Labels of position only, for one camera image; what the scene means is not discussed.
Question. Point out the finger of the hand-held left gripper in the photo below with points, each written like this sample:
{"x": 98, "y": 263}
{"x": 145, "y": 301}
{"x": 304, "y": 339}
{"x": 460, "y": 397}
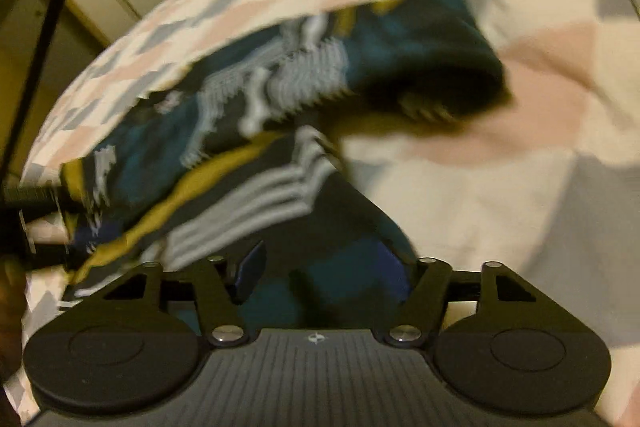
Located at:
{"x": 35, "y": 257}
{"x": 31, "y": 196}

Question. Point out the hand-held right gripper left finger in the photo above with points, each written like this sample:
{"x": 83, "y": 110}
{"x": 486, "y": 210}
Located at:
{"x": 251, "y": 271}

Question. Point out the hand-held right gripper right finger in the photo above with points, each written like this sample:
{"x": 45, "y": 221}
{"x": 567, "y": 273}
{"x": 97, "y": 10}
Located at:
{"x": 431, "y": 288}

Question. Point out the dark patterned striped garment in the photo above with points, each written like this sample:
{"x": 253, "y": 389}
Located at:
{"x": 320, "y": 72}

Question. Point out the dark wooden cabinet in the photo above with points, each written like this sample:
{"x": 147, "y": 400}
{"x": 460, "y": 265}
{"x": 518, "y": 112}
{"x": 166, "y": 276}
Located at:
{"x": 20, "y": 72}

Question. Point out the pink grey checked bedsheet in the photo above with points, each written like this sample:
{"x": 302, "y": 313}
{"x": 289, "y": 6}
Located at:
{"x": 525, "y": 167}

